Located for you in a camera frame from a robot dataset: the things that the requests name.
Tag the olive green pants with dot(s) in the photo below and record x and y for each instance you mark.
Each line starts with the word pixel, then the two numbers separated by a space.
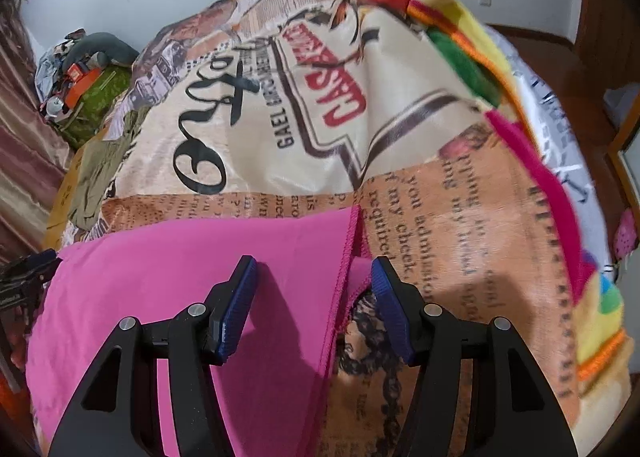
pixel 110 167

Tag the green patterned bag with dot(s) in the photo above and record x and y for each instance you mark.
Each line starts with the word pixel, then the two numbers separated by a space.
pixel 97 102

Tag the grey plush toy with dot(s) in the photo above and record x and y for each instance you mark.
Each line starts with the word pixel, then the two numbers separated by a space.
pixel 105 47

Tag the rainbow striped fleece blanket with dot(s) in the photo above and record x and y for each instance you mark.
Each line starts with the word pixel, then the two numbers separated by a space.
pixel 460 62

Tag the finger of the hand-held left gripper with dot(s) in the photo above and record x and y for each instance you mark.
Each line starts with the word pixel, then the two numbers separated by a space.
pixel 42 258
pixel 35 278

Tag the printed blanket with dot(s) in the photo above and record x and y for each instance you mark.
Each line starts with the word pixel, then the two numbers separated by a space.
pixel 400 137

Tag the pink pants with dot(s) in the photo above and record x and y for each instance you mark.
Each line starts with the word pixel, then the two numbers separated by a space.
pixel 175 277

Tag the wooden framed furniture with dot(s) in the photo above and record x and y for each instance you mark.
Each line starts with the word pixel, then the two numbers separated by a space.
pixel 622 147

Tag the striped red curtain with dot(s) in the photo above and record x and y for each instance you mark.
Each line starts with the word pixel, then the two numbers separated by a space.
pixel 25 162

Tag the pink dotted cloth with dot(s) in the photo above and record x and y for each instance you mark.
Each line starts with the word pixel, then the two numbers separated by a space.
pixel 625 237

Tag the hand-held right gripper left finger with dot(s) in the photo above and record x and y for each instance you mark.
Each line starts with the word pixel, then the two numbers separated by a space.
pixel 237 312

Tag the orange box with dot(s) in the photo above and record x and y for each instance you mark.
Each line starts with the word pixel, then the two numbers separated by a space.
pixel 80 79

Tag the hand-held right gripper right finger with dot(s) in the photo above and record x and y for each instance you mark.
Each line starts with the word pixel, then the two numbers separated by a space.
pixel 395 312

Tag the white printed bed sheet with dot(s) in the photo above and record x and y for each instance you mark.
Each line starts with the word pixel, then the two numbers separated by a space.
pixel 560 127

